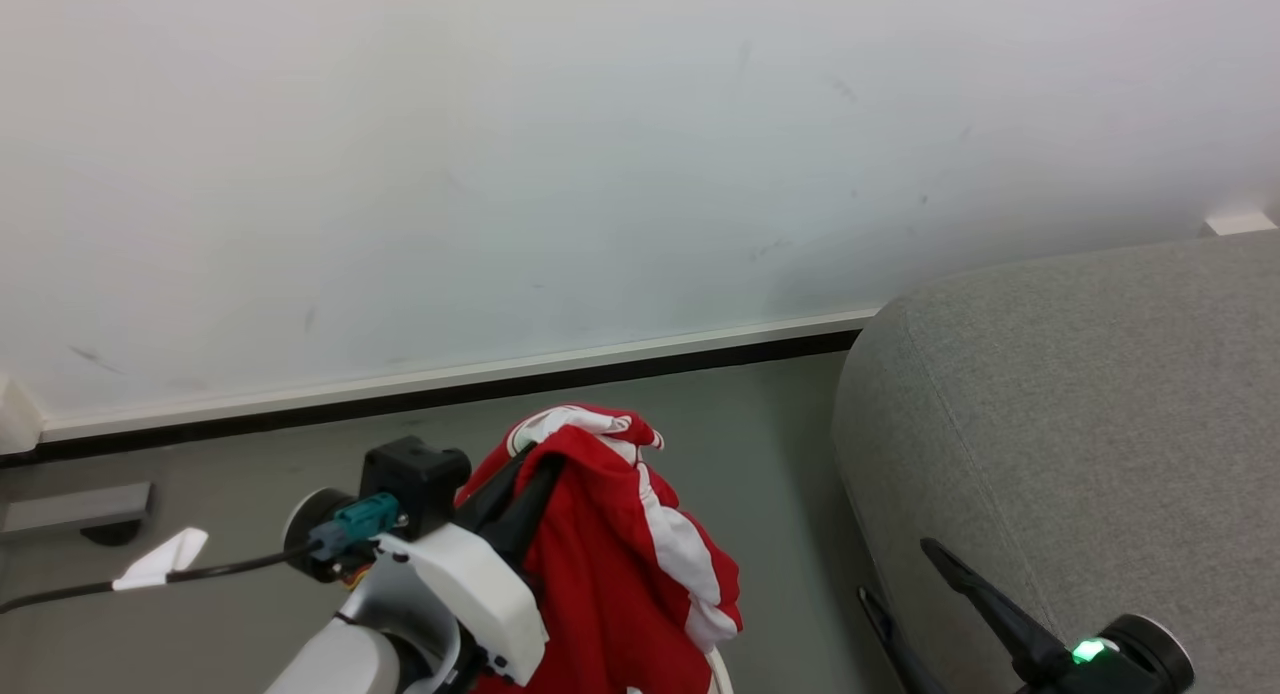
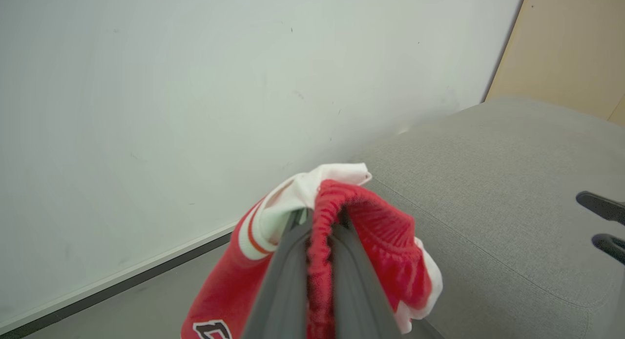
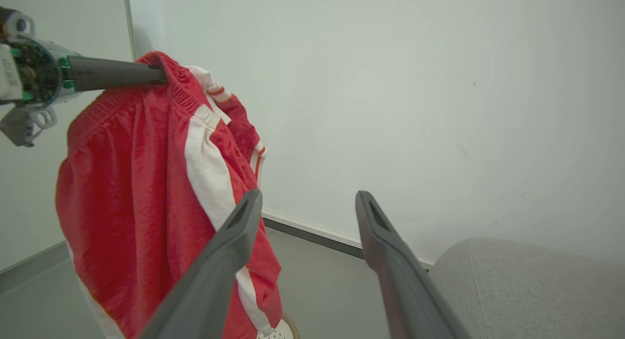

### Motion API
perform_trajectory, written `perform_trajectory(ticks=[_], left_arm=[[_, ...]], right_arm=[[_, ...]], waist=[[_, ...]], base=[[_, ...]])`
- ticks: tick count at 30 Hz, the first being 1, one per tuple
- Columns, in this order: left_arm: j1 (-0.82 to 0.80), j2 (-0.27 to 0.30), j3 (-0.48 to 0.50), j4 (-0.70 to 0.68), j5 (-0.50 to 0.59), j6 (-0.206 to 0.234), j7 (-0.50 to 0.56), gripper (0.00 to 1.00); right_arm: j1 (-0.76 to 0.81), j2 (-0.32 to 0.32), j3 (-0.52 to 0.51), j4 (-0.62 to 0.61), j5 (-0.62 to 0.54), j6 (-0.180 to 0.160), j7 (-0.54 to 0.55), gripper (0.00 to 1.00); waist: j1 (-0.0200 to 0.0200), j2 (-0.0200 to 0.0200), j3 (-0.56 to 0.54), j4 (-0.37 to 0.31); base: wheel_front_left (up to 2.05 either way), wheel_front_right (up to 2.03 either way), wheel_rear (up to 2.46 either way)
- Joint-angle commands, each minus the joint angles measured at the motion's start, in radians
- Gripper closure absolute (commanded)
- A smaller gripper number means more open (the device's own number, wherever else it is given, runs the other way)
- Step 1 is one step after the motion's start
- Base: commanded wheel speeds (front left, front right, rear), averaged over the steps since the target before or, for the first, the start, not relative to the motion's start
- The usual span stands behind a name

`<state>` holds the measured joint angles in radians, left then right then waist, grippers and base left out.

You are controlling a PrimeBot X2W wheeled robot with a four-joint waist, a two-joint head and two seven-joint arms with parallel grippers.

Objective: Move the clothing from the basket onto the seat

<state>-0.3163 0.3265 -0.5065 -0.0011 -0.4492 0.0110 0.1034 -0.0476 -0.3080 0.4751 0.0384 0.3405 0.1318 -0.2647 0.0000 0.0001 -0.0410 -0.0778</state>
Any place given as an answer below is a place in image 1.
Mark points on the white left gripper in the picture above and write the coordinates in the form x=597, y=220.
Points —
x=480, y=594

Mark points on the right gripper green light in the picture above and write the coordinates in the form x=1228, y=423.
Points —
x=1135, y=654

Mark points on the red and white garment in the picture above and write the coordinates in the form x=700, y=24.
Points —
x=620, y=574

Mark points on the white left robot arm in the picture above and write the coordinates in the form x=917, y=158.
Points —
x=350, y=654

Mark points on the white perforated laundry basket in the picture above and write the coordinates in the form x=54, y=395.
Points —
x=720, y=672

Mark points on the white and black baseboard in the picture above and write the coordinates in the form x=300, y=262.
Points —
x=450, y=384

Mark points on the grey fabric sofa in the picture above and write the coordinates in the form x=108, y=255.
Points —
x=1080, y=424

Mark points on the white tape tag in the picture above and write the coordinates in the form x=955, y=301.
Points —
x=160, y=560

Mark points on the grey furniture foot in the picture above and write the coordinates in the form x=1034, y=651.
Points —
x=75, y=509

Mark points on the small white block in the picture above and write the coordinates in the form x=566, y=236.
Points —
x=1240, y=222

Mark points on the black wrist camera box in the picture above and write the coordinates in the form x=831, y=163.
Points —
x=415, y=479

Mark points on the white wall corner box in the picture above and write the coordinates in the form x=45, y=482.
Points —
x=15, y=414

